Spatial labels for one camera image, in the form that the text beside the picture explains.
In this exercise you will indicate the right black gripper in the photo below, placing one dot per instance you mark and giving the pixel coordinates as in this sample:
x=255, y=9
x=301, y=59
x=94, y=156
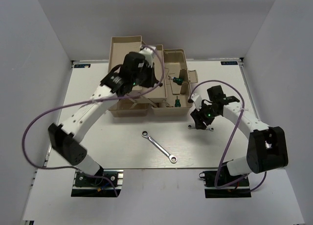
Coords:
x=197, y=115

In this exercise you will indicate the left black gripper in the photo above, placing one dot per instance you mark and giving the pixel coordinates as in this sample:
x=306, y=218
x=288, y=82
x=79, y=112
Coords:
x=152, y=79

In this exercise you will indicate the stubby green orange screwdriver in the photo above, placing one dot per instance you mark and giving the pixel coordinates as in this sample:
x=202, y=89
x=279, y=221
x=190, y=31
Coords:
x=177, y=102

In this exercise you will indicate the beige cantilever toolbox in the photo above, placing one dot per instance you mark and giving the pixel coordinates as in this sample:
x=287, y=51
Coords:
x=159, y=78

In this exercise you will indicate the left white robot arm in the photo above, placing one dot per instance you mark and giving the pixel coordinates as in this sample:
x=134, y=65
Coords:
x=93, y=112

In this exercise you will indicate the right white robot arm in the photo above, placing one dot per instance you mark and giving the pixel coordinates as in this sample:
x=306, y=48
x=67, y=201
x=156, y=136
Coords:
x=267, y=149

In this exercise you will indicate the small combination wrench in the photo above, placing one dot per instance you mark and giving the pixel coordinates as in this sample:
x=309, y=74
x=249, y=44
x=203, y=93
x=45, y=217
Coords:
x=207, y=128

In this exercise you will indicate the large ratchet wrench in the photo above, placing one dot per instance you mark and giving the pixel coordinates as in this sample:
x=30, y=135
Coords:
x=173, y=159

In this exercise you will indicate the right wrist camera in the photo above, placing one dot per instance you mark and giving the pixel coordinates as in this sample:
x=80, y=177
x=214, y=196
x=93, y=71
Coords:
x=196, y=99

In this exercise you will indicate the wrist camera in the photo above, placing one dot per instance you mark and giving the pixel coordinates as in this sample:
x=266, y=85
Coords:
x=196, y=99
x=149, y=53

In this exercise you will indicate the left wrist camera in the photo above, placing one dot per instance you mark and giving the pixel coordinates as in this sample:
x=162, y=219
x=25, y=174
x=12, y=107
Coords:
x=149, y=53

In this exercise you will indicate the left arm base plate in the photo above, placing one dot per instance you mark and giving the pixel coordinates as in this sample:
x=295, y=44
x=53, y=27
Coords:
x=88, y=187

